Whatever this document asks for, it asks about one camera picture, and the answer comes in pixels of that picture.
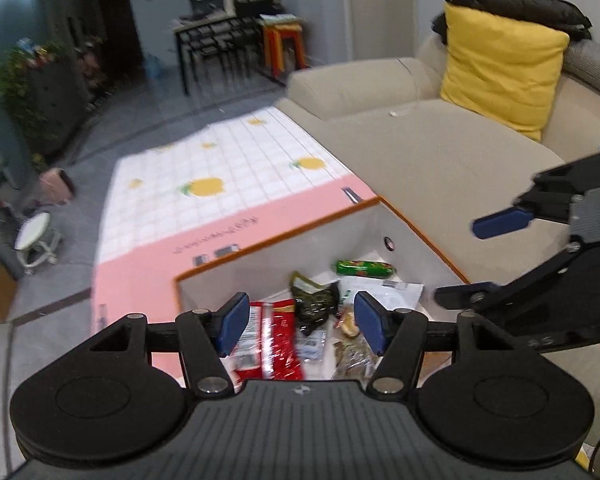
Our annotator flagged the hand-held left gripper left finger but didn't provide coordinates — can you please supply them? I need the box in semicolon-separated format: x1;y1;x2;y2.
75;292;251;397

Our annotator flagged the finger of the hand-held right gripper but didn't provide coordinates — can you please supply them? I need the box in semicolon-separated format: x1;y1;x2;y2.
472;172;586;241
434;241;584;312

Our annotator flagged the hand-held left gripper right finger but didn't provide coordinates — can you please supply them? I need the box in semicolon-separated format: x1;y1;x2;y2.
355;291;526;396

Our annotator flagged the clear plastic packet white label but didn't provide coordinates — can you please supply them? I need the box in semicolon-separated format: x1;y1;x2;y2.
339;279;425;322

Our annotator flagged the clear peanut packet gold header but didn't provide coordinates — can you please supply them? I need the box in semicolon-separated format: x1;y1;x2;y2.
330;310;381;381

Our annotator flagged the white storage box orange rim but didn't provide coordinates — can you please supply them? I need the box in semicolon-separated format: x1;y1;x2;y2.
172;196;473;391

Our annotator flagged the red and white snack packet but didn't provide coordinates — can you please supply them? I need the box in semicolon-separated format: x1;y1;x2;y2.
229;301;265;382

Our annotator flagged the green tube snack packet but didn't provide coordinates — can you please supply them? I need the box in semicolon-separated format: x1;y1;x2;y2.
336;258;397;279

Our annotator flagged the dark green snack packet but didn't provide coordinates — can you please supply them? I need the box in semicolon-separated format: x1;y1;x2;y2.
289;271;342;337

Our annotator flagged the small white barcode packet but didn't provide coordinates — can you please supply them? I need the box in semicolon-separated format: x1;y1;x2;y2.
294;329;329;362

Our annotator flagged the beige sofa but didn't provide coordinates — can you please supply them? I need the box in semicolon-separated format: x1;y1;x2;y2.
275;35;600;461

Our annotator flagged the yellow cushion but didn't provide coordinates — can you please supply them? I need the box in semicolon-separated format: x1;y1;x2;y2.
439;0;571;142

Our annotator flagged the checked lemon print tablecloth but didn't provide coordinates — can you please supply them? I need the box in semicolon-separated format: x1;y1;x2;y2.
92;105;381;391

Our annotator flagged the grey checked cushion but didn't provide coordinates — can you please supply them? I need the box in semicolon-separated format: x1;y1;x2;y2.
562;39;600;92

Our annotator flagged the black cushion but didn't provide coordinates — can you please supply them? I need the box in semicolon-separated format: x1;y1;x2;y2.
432;0;593;46

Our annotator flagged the white round wheeled stool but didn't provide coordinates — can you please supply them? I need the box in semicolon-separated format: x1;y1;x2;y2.
14;211;63;275

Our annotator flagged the white door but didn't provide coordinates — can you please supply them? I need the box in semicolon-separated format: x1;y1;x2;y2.
347;0;414;64

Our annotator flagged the dark dining chair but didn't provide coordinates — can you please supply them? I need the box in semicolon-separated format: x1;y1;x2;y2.
187;25;227;81
226;17;262;78

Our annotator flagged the orange stool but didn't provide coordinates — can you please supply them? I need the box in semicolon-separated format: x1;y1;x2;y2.
261;22;308;79

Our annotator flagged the dark grey dresser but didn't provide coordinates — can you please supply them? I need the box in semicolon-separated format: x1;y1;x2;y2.
27;52;89;156

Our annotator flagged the folded cloth on stool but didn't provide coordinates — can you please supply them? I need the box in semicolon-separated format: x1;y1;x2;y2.
257;12;302;29

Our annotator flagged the dark dining table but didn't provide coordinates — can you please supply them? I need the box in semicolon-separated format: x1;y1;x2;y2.
172;10;266;97

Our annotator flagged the trailing green plant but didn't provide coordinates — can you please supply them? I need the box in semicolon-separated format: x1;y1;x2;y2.
0;40;48;157

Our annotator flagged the white cable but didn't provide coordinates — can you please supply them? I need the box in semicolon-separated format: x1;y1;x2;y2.
389;57;423;117

